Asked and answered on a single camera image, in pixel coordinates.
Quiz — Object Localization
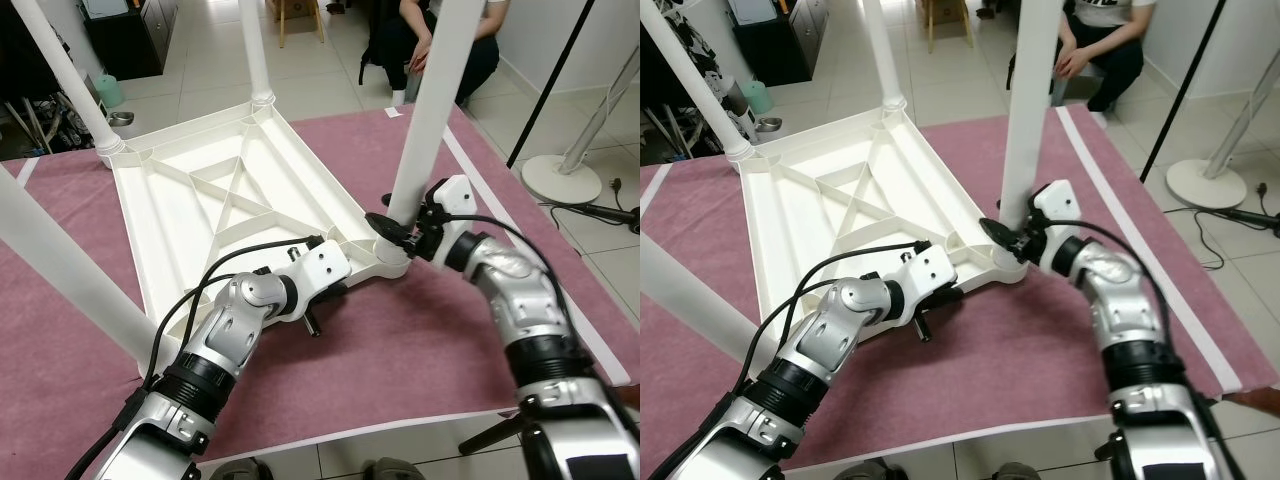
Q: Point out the white plastic table leg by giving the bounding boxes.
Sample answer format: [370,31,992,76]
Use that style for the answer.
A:
[1000,0,1066,233]
[0,165,161,376]
[862,0,907,113]
[640,235,776,376]
[640,0,756,161]
[238,0,276,109]
[10,0,126,156]
[385,0,488,231]

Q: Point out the white plastic table top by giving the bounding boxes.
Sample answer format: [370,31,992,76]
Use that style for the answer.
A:
[738,105,1031,376]
[95,100,411,381]

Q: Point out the white floor fan stand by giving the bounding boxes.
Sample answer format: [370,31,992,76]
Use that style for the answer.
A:
[522,45,640,206]
[1165,60,1280,211]

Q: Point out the seated person in black trousers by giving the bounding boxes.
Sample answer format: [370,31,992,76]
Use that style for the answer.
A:
[1055,0,1159,113]
[400,0,501,106]

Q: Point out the robot left leg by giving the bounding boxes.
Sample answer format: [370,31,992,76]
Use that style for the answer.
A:
[208,457,273,480]
[835,460,911,480]

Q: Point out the thin black pole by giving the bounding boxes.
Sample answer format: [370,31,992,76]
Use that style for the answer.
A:
[505,0,599,169]
[1140,0,1229,184]

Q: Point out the wooden stool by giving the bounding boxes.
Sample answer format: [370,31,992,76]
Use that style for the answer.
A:
[922,0,973,53]
[270,0,326,49]

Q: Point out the black cabinet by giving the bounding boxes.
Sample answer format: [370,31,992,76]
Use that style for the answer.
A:
[82,0,179,81]
[730,0,831,86]

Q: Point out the black patterned hanging cloth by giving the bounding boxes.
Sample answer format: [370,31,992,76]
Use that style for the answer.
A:
[640,0,726,106]
[0,0,71,101]

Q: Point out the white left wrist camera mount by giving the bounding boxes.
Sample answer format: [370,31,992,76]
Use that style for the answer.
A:
[898,245,959,301]
[290,242,353,299]

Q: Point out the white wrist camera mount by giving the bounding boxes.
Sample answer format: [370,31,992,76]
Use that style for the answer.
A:
[290,242,353,299]
[898,245,959,301]
[1030,180,1083,266]
[425,175,478,261]

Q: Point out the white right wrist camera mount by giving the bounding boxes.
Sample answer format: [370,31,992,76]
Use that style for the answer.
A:
[1030,180,1083,266]
[425,175,478,261]

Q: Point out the black hair dryer with cable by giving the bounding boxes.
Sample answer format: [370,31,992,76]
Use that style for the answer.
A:
[1190,180,1280,271]
[545,178,640,236]

